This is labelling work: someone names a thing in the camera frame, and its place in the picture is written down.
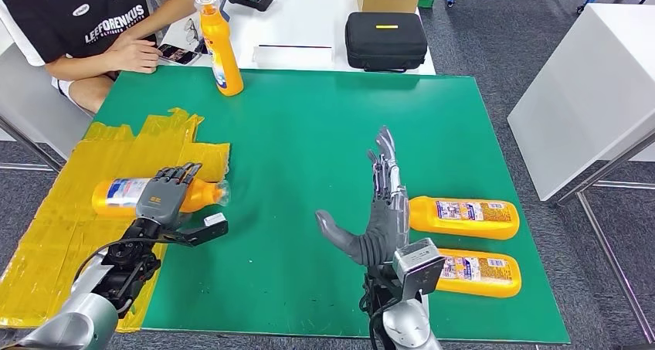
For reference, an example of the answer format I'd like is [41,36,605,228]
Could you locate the person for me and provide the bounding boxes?
[0,0,198,114]

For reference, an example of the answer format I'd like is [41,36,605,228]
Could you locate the black zip case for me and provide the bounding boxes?
[344,12,429,74]

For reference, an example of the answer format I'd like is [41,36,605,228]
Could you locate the person's right hand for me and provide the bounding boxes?
[104,34,165,75]

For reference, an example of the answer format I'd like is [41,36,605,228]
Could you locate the white flat box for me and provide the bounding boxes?
[252,44,335,68]

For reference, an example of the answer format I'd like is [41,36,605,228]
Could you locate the smartphone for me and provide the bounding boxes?
[157,42,202,66]

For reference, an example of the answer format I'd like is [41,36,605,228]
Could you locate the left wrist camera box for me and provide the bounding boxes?
[163,212,229,248]

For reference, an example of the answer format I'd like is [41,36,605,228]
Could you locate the yellow tape sheet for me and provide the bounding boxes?
[0,107,232,333]

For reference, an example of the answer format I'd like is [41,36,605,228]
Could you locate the white side table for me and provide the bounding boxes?
[507,3,655,346]

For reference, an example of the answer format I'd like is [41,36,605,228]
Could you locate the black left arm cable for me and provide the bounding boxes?
[73,236,170,283]

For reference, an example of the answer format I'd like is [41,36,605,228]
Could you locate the green table mat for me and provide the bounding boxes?
[94,67,572,345]

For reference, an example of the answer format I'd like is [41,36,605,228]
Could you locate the orange detergent bottle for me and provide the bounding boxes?
[408,195,521,241]
[194,0,245,97]
[91,177,231,219]
[435,248,523,300]

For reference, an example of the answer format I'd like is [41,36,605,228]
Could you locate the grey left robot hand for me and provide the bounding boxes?
[134,161,204,231]

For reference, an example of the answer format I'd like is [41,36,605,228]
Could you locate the white desk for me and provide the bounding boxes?
[161,0,437,76]

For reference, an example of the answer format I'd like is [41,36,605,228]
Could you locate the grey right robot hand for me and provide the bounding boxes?
[314,126,412,268]

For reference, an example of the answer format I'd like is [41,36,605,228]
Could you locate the eyeglasses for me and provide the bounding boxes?
[184,18,202,44]

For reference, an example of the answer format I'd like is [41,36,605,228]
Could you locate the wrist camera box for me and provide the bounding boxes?
[163,212,229,248]
[391,238,446,303]

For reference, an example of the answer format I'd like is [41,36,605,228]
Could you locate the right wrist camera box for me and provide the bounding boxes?
[391,238,446,303]

